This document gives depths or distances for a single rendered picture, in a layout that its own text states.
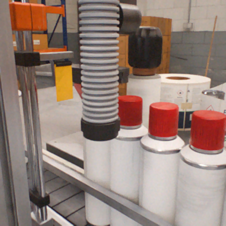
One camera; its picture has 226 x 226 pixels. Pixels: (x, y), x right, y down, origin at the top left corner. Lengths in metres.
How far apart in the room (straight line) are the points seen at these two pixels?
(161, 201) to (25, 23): 0.26
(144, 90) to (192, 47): 4.43
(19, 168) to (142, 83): 0.40
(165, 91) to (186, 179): 0.55
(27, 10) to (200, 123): 0.23
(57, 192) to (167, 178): 0.27
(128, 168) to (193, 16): 4.78
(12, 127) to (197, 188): 0.20
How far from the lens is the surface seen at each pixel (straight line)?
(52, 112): 1.22
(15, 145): 0.31
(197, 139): 0.28
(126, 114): 0.33
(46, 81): 2.84
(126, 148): 0.33
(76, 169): 0.53
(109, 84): 0.21
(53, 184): 0.55
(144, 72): 0.64
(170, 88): 0.81
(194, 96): 0.83
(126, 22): 0.49
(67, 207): 0.49
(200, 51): 5.00
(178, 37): 5.15
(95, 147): 0.37
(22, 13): 0.34
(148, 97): 0.64
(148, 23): 3.77
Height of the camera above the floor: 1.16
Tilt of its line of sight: 17 degrees down
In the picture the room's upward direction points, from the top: straight up
